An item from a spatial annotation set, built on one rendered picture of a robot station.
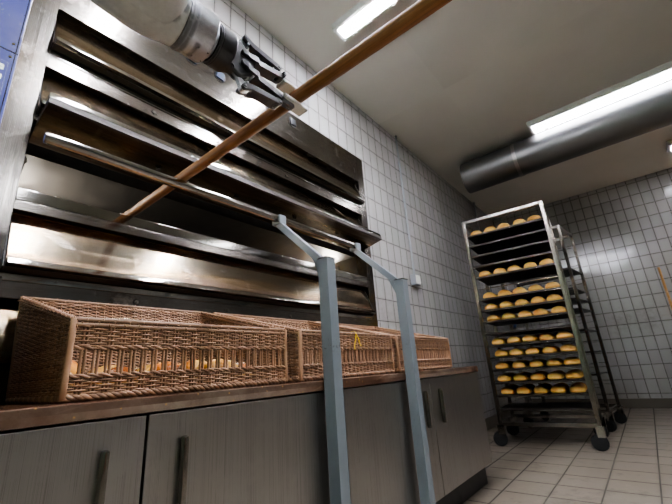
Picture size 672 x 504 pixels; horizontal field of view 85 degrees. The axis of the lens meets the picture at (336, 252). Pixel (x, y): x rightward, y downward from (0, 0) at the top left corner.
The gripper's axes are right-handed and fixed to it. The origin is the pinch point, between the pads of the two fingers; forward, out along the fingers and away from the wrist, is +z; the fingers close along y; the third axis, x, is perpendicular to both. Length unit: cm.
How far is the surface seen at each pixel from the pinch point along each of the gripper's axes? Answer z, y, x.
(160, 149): 1, -21, -70
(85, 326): -24, 47, -34
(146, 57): -3, -71, -84
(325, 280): 37, 31, -26
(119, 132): -13, -21, -70
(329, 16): 82, -142, -52
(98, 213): -12, 3, -84
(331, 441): 37, 76, -27
